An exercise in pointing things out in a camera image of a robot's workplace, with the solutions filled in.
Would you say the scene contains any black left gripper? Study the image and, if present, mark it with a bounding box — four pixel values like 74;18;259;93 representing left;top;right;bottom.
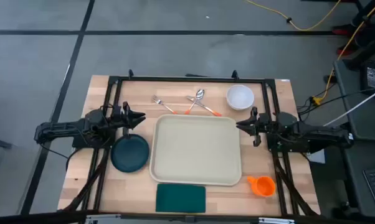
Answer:
111;101;146;138

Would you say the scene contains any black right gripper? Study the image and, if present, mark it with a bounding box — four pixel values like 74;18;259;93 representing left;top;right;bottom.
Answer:
235;106;271;147

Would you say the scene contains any white round bowl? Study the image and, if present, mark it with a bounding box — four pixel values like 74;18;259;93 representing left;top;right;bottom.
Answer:
226;84;255;111

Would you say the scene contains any orange-handled metal fork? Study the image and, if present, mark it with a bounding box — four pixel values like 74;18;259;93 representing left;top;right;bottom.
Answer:
151;94;178;115

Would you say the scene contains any dark blue round plate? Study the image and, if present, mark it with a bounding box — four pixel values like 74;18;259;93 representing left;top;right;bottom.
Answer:
110;134;150;174

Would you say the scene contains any orange-handled metal spoon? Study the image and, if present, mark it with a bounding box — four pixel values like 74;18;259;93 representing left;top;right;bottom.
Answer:
184;88;206;115

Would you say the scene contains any beige plastic tray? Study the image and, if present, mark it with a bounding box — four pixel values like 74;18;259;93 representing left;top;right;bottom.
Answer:
149;113;243;187

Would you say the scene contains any orange plastic cup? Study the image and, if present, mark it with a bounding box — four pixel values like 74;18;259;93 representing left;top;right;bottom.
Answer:
247;175;276;198

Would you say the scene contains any dark green cloth napkin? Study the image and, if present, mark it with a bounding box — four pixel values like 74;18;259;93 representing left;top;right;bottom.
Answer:
155;183;207;214

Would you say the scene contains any dark grey side desk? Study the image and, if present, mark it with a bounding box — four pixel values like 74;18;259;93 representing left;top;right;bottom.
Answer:
333;58;375;218

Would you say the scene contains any person's shoe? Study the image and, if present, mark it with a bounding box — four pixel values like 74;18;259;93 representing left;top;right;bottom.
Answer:
331;24;357;37
336;43;360;57

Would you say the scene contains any black power adapter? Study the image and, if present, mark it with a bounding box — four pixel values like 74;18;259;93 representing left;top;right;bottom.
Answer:
360;60;375;91

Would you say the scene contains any black aluminium table frame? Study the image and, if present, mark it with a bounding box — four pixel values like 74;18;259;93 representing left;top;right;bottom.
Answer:
58;68;321;217

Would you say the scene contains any black cable bundle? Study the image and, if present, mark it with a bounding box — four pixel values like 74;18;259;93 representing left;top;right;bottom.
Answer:
296;88;375;116

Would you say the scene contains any silver metal bracket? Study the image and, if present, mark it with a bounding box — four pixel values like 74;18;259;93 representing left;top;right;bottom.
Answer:
258;217;295;224
85;213;122;224

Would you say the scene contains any white cable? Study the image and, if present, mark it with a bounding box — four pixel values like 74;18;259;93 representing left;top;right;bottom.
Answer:
323;86;375;127

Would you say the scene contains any yellow extension cable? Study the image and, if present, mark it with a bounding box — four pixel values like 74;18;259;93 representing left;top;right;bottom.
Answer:
245;0;343;32
312;0;375;105

